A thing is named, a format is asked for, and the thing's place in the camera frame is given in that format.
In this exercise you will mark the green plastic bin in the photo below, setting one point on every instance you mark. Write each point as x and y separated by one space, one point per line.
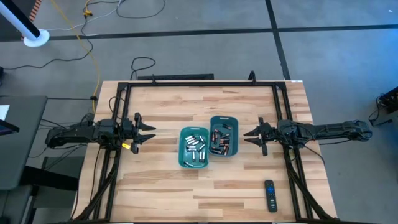
185 157

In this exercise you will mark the black remote control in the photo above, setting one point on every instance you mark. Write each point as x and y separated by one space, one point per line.
271 199

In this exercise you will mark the orange striped mat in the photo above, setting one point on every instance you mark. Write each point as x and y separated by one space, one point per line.
37 6

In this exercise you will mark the black frame clamp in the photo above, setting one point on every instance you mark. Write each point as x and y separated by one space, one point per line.
252 77

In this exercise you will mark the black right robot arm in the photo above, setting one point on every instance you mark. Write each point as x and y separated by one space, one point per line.
326 130

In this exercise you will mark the dark tablet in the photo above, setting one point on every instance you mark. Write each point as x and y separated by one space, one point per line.
7 127

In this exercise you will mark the white pole stand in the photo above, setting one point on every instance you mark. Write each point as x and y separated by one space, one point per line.
36 38

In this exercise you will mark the white paper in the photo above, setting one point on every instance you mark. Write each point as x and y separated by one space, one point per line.
3 112

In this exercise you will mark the dark teal plastic bin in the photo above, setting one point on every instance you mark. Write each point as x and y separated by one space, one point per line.
234 133

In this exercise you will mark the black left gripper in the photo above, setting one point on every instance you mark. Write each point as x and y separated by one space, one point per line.
130 130

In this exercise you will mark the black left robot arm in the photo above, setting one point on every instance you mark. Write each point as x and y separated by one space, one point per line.
81 133

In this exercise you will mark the black equipment box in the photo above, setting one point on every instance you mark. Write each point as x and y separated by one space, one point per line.
390 101

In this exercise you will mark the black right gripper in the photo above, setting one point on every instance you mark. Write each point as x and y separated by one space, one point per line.
269 133

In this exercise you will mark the black desk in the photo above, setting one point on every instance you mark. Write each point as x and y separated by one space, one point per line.
25 155

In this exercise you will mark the black desk foot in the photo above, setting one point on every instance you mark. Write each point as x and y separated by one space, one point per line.
46 179

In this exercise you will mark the black power bar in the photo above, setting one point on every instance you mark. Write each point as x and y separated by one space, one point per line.
174 76

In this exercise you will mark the black aluminium table frame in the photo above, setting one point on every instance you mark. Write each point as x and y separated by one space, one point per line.
202 84

